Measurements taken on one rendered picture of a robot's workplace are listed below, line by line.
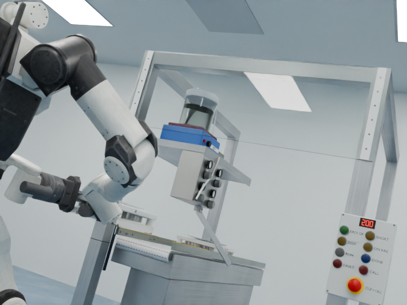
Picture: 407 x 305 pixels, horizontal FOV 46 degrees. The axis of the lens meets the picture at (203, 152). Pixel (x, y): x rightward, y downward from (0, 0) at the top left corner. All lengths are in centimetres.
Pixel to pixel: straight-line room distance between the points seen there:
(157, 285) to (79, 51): 123
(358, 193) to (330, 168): 351
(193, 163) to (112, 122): 88
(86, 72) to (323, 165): 428
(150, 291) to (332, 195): 331
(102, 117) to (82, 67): 12
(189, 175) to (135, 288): 55
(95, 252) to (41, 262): 457
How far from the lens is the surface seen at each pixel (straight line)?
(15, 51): 120
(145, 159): 118
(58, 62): 109
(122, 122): 113
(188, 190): 194
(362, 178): 171
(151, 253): 199
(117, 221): 161
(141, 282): 215
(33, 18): 134
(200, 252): 219
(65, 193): 164
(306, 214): 516
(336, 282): 162
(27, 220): 684
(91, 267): 205
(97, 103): 113
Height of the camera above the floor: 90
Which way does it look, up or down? 10 degrees up
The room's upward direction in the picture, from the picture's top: 15 degrees clockwise
